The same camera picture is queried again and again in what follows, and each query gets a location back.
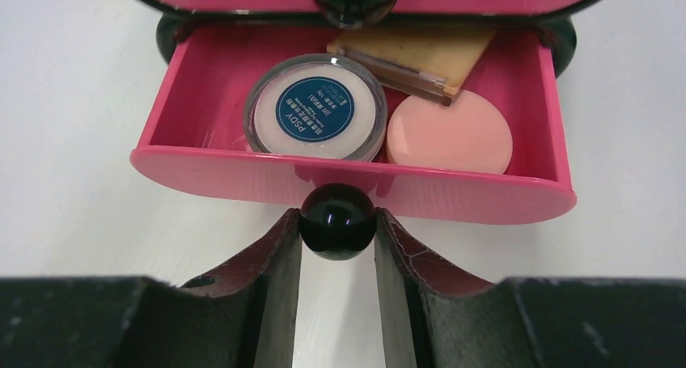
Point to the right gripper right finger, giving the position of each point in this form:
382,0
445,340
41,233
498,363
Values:
435,314

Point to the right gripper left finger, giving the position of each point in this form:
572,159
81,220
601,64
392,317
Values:
240,314

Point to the pink round powder puff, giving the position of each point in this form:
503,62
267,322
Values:
469,135

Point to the black pink drawer organizer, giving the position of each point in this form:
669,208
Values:
216,50

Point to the round powder jar blue label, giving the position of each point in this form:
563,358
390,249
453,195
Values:
317,106

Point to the tan square compact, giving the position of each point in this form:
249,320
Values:
431,63

